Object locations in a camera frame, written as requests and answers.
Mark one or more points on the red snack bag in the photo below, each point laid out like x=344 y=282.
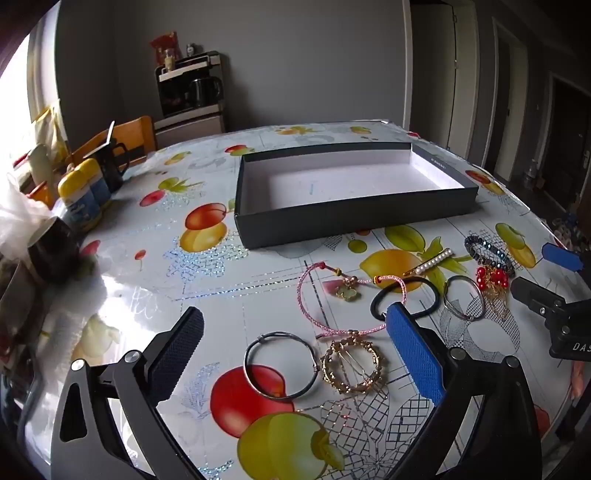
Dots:
x=164 y=46

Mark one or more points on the yellow lid blue container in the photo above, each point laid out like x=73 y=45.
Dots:
x=100 y=184
x=81 y=203

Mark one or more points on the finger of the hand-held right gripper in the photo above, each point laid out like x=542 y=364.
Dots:
x=535 y=295
x=561 y=257

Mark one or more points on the black electric kettle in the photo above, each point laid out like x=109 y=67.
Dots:
x=203 y=92

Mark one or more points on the black shallow cardboard box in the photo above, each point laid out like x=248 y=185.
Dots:
x=323 y=221

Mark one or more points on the wooden chair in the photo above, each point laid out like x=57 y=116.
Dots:
x=134 y=136

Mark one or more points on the dark cup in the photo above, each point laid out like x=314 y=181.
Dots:
x=51 y=254

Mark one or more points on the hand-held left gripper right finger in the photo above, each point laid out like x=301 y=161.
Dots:
x=413 y=350

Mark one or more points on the gold round hair clip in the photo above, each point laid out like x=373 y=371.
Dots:
x=332 y=374

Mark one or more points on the black water dispenser cabinet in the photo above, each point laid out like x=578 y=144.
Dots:
x=194 y=124

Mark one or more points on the dark entrance door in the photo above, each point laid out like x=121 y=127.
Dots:
x=568 y=138

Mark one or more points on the white door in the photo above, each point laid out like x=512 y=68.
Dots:
x=517 y=101
x=461 y=74

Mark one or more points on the white plastic bag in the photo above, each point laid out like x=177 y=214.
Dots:
x=21 y=221

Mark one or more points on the small yellow bottle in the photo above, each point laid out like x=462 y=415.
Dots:
x=170 y=60

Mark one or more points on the pile of shoes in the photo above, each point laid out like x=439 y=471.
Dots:
x=570 y=228

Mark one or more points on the pearl hair pin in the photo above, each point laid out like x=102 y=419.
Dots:
x=434 y=263

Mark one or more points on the black mug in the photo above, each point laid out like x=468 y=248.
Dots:
x=108 y=168

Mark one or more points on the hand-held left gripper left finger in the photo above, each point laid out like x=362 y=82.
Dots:
x=178 y=355

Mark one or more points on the red bead gold earrings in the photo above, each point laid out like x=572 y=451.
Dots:
x=489 y=277

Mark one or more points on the yellow bag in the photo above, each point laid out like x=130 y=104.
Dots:
x=46 y=127

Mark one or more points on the grey floor bottle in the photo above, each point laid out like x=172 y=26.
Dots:
x=532 y=174

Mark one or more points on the fruit printed tablecloth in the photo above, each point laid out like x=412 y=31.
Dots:
x=194 y=277

